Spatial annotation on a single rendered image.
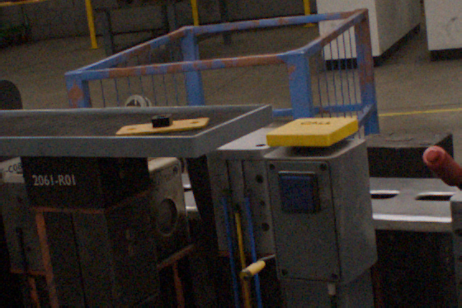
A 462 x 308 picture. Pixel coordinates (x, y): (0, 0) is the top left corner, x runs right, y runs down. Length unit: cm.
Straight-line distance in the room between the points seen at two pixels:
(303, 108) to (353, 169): 231
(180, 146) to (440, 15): 832
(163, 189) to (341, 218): 39
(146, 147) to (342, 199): 18
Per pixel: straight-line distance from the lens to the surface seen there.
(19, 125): 113
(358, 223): 92
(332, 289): 91
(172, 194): 125
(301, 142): 88
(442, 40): 921
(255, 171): 110
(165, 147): 91
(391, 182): 134
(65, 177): 103
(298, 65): 319
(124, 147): 94
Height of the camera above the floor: 133
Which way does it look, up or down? 13 degrees down
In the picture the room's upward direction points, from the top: 8 degrees counter-clockwise
